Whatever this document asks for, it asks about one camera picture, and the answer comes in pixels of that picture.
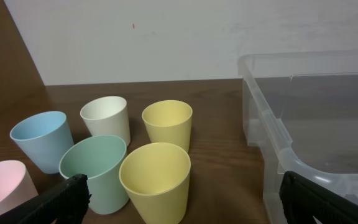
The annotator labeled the mint green cup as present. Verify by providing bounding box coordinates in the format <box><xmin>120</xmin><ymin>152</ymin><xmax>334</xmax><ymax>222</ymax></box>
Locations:
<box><xmin>59</xmin><ymin>135</ymin><xmax>129</xmax><ymax>215</ymax></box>

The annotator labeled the pink cup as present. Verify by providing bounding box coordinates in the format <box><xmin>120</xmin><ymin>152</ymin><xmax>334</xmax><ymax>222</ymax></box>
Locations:
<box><xmin>0</xmin><ymin>160</ymin><xmax>38</xmax><ymax>215</ymax></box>

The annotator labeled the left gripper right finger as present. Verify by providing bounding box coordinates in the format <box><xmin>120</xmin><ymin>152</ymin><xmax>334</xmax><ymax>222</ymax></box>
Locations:
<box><xmin>279</xmin><ymin>171</ymin><xmax>358</xmax><ymax>224</ymax></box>

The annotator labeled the yellow cup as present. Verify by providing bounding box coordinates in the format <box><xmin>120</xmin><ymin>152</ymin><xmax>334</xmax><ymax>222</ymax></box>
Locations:
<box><xmin>142</xmin><ymin>100</ymin><xmax>193</xmax><ymax>152</ymax></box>
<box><xmin>119</xmin><ymin>142</ymin><xmax>191</xmax><ymax>224</ymax></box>

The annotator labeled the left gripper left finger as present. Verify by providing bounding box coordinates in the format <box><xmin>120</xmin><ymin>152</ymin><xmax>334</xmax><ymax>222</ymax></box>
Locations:
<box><xmin>0</xmin><ymin>174</ymin><xmax>91</xmax><ymax>224</ymax></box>

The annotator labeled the lower yellow cup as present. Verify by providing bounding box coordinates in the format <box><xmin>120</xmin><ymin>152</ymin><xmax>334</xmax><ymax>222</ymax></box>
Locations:
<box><xmin>119</xmin><ymin>142</ymin><xmax>191</xmax><ymax>224</ymax></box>

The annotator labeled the light blue cup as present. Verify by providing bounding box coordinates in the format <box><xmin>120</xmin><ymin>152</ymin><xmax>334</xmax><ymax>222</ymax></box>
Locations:
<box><xmin>9</xmin><ymin>111</ymin><xmax>74</xmax><ymax>174</ymax></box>

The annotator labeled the clear plastic storage container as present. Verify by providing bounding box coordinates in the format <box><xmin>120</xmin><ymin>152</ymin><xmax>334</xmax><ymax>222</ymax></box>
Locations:
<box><xmin>237</xmin><ymin>50</ymin><xmax>358</xmax><ymax>223</ymax></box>

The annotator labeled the upper yellow cup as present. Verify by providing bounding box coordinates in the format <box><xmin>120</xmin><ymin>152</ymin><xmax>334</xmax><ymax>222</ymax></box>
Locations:
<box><xmin>142</xmin><ymin>100</ymin><xmax>193</xmax><ymax>152</ymax></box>

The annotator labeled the cream white cup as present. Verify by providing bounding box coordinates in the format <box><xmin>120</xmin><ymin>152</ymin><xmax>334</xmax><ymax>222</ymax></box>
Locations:
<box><xmin>80</xmin><ymin>96</ymin><xmax>131</xmax><ymax>146</ymax></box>

